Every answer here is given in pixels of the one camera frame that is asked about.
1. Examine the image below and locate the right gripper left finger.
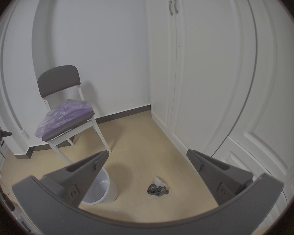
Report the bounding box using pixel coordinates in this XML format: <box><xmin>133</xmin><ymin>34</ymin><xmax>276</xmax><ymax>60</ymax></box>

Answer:
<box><xmin>40</xmin><ymin>150</ymin><xmax>110</xmax><ymax>208</ymax></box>

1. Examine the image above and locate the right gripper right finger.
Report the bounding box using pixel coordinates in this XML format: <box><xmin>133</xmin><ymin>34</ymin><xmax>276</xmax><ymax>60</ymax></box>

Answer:
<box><xmin>186</xmin><ymin>149</ymin><xmax>254</xmax><ymax>207</ymax></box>

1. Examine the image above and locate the black plastic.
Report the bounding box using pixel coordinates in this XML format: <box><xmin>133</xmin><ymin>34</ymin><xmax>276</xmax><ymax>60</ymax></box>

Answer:
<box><xmin>147</xmin><ymin>184</ymin><xmax>170</xmax><ymax>197</ymax></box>

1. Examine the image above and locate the purple plastic bag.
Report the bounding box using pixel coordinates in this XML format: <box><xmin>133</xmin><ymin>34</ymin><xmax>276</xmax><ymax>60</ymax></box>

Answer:
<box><xmin>35</xmin><ymin>99</ymin><xmax>93</xmax><ymax>138</ymax></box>

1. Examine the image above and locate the white trash bin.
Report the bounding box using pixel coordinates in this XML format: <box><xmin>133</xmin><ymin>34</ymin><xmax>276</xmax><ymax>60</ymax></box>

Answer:
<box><xmin>81</xmin><ymin>168</ymin><xmax>119</xmax><ymax>205</ymax></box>

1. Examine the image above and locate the crumpled white paper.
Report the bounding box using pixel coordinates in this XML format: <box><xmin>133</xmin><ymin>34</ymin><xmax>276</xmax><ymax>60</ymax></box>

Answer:
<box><xmin>154</xmin><ymin>176</ymin><xmax>169</xmax><ymax>187</ymax></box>

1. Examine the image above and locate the white chair with grey cushions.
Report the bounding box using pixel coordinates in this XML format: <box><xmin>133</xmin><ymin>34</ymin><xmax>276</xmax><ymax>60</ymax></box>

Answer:
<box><xmin>37</xmin><ymin>65</ymin><xmax>112</xmax><ymax>167</ymax></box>

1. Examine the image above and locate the white wardrobe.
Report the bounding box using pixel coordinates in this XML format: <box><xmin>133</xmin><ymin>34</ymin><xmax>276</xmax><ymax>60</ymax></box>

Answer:
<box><xmin>145</xmin><ymin>0</ymin><xmax>294</xmax><ymax>229</ymax></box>

